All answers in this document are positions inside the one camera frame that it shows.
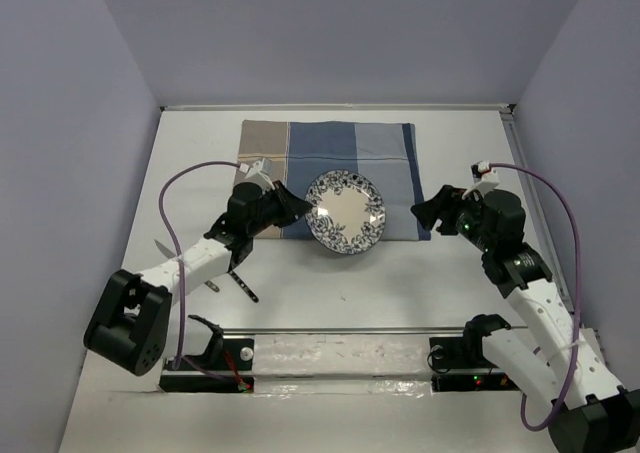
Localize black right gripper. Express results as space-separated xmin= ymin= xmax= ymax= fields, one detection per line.
xmin=409 ymin=184 xmax=495 ymax=253

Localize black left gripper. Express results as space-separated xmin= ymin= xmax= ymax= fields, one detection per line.
xmin=246 ymin=180 xmax=312 ymax=238

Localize blue patchwork cloth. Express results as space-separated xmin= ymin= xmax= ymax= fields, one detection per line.
xmin=238 ymin=120 xmax=431 ymax=241

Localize blue floral plate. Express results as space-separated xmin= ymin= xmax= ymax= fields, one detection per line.
xmin=305 ymin=169 xmax=386 ymax=256

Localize black-handled fork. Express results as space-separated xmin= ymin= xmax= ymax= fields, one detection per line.
xmin=228 ymin=270 xmax=259 ymax=303

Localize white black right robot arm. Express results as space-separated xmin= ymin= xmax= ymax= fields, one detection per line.
xmin=411 ymin=185 xmax=639 ymax=452

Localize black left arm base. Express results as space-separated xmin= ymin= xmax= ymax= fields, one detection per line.
xmin=158 ymin=315 xmax=255 ymax=394

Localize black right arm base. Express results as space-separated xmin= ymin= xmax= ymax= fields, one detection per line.
xmin=426 ymin=314 xmax=517 ymax=393

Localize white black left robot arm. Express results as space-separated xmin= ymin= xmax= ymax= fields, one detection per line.
xmin=83 ymin=181 xmax=312 ymax=376

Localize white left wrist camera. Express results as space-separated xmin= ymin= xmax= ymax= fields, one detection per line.
xmin=239 ymin=157 xmax=273 ymax=190

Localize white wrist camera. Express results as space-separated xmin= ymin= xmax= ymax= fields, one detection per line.
xmin=239 ymin=157 xmax=273 ymax=190
xmin=462 ymin=161 xmax=499 ymax=199

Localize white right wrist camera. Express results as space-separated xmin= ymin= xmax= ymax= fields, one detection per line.
xmin=462 ymin=161 xmax=499 ymax=199

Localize black-handled steak knife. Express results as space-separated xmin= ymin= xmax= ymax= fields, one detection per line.
xmin=154 ymin=239 xmax=220 ymax=293

